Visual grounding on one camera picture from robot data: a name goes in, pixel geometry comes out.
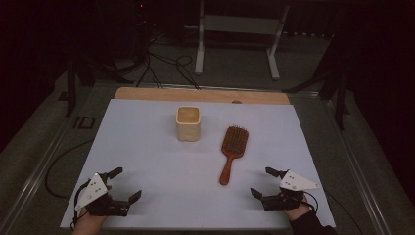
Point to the cream square holder cup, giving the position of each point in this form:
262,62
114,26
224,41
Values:
188,127

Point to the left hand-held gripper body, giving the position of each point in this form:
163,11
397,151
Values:
98,200

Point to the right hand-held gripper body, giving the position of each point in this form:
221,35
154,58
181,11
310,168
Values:
287,196

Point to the black rectangular floor plate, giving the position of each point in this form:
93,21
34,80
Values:
84,122

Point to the brown wooden hairbrush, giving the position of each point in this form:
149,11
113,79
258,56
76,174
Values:
233,143

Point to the black tripod stand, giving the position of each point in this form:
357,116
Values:
341,98
70,84

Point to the person's right hand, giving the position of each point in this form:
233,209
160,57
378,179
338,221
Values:
295,212

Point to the white table cover sheet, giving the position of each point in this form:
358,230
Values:
182,182

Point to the white metal stand frame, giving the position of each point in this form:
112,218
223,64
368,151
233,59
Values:
241,24

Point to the person's left hand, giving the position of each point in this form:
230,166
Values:
88,225

